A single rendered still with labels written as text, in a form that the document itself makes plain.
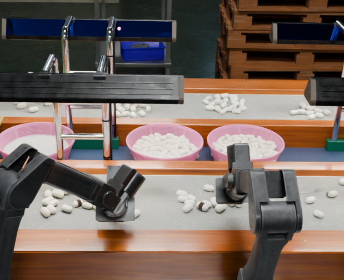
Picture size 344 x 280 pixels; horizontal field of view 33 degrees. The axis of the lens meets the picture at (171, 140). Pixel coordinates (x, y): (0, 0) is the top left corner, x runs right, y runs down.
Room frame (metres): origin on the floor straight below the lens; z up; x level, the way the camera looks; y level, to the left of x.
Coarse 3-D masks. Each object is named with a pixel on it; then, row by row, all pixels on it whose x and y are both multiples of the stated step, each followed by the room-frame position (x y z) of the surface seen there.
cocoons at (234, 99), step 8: (208, 96) 2.21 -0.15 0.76; (216, 96) 2.22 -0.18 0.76; (224, 96) 2.23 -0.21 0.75; (232, 96) 2.23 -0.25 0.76; (24, 104) 2.08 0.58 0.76; (48, 104) 2.11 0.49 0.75; (120, 104) 2.11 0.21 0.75; (128, 104) 2.10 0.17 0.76; (136, 104) 2.12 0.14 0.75; (144, 104) 2.11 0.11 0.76; (208, 104) 2.14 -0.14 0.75; (224, 104) 2.13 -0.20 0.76; (232, 104) 2.13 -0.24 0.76; (240, 104) 2.14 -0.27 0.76; (304, 104) 2.15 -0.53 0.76; (32, 112) 2.04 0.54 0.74; (128, 112) 2.04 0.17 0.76; (144, 112) 2.04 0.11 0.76; (224, 112) 2.07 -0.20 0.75; (232, 112) 2.09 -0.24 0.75; (240, 112) 2.08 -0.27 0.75; (296, 112) 2.09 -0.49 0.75; (304, 112) 2.09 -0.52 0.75; (312, 112) 2.09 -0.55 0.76; (320, 112) 2.10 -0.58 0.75; (328, 112) 2.09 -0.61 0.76
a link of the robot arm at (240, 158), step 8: (232, 144) 1.28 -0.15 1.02; (240, 144) 1.27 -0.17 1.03; (232, 152) 1.27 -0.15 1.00; (240, 152) 1.25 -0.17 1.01; (248, 152) 1.25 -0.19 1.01; (232, 160) 1.26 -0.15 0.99; (240, 160) 1.24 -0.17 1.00; (248, 160) 1.24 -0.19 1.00; (232, 176) 1.17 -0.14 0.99; (232, 184) 1.16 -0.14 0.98
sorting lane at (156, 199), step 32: (160, 192) 1.49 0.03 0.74; (192, 192) 1.50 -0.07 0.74; (320, 192) 1.52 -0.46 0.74; (32, 224) 1.31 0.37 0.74; (64, 224) 1.31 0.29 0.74; (96, 224) 1.32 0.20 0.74; (128, 224) 1.32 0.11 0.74; (160, 224) 1.33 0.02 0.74; (192, 224) 1.33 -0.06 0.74; (224, 224) 1.33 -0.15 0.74; (320, 224) 1.35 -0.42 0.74
